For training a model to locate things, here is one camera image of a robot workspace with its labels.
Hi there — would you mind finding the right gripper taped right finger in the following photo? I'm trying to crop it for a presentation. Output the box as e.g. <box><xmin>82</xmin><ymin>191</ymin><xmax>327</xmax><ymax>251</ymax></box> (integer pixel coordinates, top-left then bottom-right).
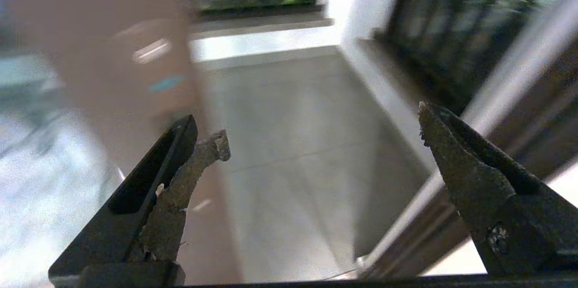
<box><xmin>418</xmin><ymin>101</ymin><xmax>578</xmax><ymax>276</ymax></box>

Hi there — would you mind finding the dark wooden door jamb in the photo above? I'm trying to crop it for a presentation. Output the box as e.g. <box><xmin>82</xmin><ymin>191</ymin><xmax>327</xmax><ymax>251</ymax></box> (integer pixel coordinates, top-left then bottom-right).
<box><xmin>361</xmin><ymin>0</ymin><xmax>578</xmax><ymax>279</ymax></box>

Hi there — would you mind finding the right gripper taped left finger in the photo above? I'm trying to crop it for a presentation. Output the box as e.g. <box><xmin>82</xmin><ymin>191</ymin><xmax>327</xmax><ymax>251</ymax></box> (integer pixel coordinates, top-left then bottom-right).
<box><xmin>49</xmin><ymin>114</ymin><xmax>231</xmax><ymax>287</ymax></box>

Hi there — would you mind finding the brown framed sliding glass door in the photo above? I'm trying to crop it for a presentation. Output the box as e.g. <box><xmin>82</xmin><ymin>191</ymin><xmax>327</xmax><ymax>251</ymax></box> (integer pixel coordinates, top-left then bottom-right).
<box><xmin>0</xmin><ymin>0</ymin><xmax>244</xmax><ymax>286</ymax></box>

